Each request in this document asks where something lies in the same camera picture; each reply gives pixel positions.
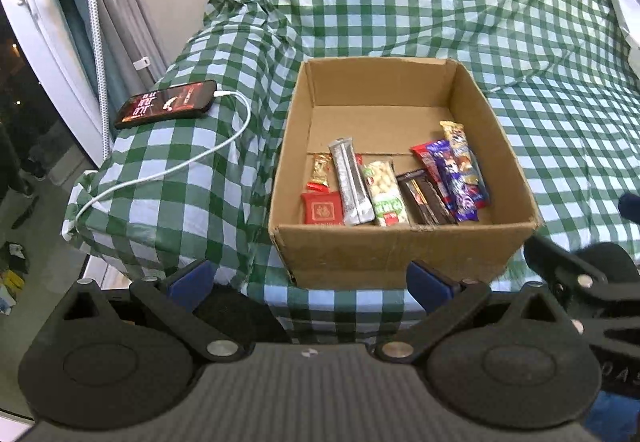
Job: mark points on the cardboard box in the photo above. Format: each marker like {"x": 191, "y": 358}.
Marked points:
{"x": 350, "y": 252}

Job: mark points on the white door frame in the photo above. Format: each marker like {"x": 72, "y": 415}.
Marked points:
{"x": 40, "y": 47}

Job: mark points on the glass door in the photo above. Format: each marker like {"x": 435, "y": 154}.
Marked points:
{"x": 20, "y": 122}

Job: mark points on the yellow snack bar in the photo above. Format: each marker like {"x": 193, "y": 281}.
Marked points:
{"x": 460, "y": 147}

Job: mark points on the small gold candy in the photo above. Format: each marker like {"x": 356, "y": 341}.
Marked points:
{"x": 320, "y": 170}

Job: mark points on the red square packet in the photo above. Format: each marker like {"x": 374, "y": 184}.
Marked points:
{"x": 322, "y": 209}

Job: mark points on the red stick packet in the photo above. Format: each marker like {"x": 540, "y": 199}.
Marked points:
{"x": 424, "y": 157}

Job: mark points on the purple candy packet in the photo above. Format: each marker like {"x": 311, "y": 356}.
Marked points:
{"x": 457, "y": 187}

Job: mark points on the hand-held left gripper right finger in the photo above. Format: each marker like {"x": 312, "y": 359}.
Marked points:
{"x": 429, "y": 283}

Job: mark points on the white curtain clip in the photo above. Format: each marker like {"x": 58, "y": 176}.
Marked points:
{"x": 142, "y": 62}

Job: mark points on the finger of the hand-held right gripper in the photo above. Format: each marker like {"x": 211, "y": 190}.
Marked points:
{"x": 631, "y": 209}
{"x": 560, "y": 262}

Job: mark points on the black smartphone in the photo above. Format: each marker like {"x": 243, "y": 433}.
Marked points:
{"x": 165, "y": 103}

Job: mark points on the green white peanut packet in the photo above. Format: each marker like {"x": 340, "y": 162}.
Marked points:
{"x": 385, "y": 194}

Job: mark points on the silver stick packet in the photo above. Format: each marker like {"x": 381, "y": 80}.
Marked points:
{"x": 352, "y": 182}

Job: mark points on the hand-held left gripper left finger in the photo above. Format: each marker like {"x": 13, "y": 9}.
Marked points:
{"x": 192, "y": 282}

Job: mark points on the yellow slipper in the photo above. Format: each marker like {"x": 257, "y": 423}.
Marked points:
{"x": 12, "y": 279}

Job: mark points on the teal curtain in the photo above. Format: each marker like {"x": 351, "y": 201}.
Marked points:
{"x": 75, "y": 22}

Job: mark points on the dark brown chocolate packet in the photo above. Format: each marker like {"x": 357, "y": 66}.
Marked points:
{"x": 425, "y": 199}

